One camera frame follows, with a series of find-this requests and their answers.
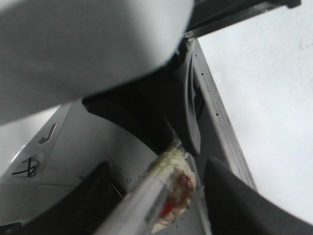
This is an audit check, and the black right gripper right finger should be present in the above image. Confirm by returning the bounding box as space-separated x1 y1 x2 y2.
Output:
204 158 313 235

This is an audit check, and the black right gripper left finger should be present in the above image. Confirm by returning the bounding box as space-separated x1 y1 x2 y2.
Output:
22 162 126 235

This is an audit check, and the white whiteboard marker pen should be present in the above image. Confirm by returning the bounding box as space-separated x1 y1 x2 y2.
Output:
95 141 186 235

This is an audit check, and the red magnet taped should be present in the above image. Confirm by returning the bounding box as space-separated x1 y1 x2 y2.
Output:
146 141 197 234

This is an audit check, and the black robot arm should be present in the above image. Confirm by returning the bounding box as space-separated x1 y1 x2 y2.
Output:
0 0 313 235

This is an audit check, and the white whiteboard with aluminium frame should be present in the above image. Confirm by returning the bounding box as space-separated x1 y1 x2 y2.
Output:
186 0 313 225

